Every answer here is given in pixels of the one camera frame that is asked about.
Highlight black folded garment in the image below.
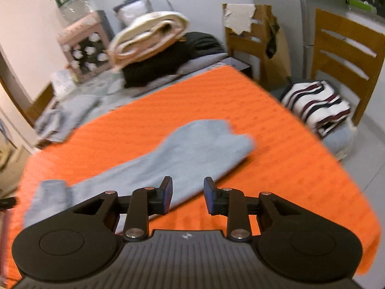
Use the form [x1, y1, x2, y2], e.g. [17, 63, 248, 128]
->
[121, 32, 227, 88]

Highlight white quilted jacket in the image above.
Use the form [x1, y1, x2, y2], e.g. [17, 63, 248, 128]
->
[108, 11, 191, 68]

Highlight grey folded garment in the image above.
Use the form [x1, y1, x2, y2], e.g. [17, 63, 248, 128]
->
[177, 52, 230, 76]

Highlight dark hanging cloth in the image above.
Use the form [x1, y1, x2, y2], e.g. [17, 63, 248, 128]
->
[265, 14, 281, 60]

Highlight light grey pants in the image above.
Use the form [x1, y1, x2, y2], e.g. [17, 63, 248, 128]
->
[24, 119, 257, 233]

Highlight torn white paper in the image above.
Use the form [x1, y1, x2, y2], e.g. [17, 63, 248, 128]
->
[224, 3, 257, 36]

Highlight crumpled grey garment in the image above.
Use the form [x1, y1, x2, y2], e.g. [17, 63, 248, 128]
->
[34, 108, 71, 143]

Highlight clear water bottle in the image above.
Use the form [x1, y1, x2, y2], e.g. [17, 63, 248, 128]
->
[47, 0, 91, 25]

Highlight pink water dispenser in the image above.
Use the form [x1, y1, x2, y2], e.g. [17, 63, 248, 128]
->
[57, 10, 115, 82]

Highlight grey folded sweatshirt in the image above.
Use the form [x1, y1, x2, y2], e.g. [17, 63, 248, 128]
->
[58, 94, 101, 127]

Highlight slatted wooden chair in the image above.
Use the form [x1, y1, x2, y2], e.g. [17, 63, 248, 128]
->
[310, 8, 385, 126]

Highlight orange patterned mat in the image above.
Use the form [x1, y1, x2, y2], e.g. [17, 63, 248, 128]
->
[0, 65, 382, 288]

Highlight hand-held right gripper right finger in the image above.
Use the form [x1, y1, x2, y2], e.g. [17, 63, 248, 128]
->
[203, 177, 305, 243]

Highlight silver refrigerator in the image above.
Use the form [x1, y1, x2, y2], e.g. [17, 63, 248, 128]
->
[296, 0, 385, 79]

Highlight striped folded garment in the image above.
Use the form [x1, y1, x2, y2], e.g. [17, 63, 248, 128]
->
[281, 80, 351, 137]

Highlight white tissue packet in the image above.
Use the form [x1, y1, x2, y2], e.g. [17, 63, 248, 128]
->
[51, 70, 76, 97]

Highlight clear plastic storage bag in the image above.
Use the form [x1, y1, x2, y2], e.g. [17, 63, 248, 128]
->
[113, 0, 174, 27]

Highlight wooden chair with paper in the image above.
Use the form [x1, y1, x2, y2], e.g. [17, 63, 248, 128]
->
[222, 3, 291, 82]

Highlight grey garment under striped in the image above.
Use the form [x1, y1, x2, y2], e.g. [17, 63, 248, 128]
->
[322, 123, 356, 158]

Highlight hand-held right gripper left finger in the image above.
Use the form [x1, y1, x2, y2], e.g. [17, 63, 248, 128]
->
[73, 176, 174, 242]

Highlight green strip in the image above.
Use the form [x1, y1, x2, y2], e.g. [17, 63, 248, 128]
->
[345, 0, 378, 14]

